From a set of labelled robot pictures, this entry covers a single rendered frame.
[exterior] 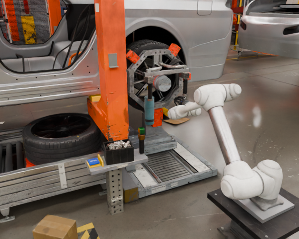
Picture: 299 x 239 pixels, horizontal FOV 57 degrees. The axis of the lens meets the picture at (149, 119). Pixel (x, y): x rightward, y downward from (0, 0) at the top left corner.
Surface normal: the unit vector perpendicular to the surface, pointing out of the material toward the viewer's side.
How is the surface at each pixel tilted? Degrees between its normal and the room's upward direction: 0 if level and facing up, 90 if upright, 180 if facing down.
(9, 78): 91
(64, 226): 0
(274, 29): 86
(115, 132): 90
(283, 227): 0
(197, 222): 0
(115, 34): 90
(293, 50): 108
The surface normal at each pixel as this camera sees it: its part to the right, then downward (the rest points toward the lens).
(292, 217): 0.00, -0.92
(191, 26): 0.42, 0.35
